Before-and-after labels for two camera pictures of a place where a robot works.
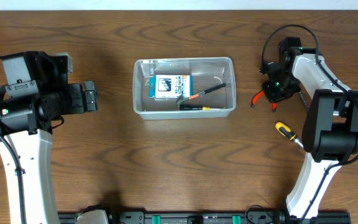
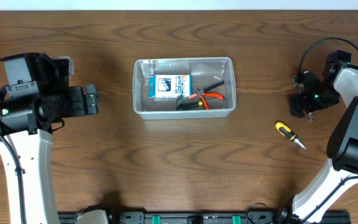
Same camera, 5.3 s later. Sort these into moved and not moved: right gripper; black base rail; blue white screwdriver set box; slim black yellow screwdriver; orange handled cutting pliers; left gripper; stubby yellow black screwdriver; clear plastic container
Moved: slim black yellow screwdriver; right gripper; orange handled cutting pliers
Not moved: clear plastic container; left gripper; blue white screwdriver set box; stubby yellow black screwdriver; black base rail
